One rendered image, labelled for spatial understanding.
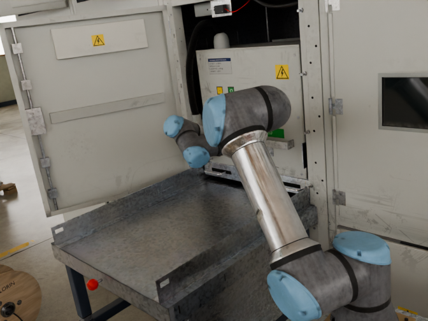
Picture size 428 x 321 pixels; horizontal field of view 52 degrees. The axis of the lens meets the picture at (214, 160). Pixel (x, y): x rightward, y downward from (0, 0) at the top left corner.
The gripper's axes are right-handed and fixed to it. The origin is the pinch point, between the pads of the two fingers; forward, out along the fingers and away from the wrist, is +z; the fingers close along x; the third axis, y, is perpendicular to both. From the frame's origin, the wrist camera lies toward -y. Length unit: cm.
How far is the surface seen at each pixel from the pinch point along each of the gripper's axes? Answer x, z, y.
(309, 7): 42, -23, 37
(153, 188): -22.1, -14.8, -22.5
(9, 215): -85, 57, -299
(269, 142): 4.2, -0.6, 17.1
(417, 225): -13, 7, 70
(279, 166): -2.7, 7.9, 18.1
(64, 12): 54, -30, -109
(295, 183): -7.5, 9.4, 25.3
